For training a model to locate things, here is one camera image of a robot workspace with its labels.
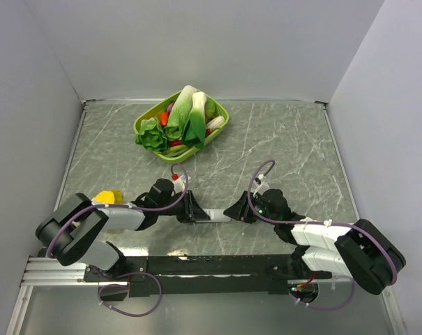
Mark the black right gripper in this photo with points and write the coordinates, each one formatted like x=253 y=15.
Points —
x=240 y=211

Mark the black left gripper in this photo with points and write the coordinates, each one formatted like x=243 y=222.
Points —
x=195 y=211

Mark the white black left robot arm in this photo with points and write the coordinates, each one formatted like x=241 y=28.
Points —
x=70 y=233

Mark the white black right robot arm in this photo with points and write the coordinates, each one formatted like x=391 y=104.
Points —
x=356 y=250

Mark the red chili pepper toy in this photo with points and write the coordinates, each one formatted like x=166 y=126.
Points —
x=174 y=143

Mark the dark green bok choy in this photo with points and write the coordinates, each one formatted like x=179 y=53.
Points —
x=195 y=130

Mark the yellow napa cabbage toy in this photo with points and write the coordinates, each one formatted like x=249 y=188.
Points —
x=109 y=197

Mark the light green plastic basket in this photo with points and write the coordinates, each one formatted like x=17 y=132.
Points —
x=212 y=109

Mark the green lettuce toy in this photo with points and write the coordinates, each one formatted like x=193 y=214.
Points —
x=151 y=135

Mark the orange carrot toy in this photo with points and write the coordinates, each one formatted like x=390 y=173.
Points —
x=163 y=118

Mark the light green cabbage toy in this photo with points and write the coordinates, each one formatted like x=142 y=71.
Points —
x=179 y=114

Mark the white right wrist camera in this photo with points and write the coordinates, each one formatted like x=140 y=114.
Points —
x=261 y=185

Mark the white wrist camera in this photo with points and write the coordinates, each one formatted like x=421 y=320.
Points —
x=261 y=185
x=179 y=182

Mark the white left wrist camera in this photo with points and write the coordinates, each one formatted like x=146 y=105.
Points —
x=179 y=182

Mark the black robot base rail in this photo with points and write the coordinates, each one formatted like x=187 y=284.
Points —
x=144 y=275

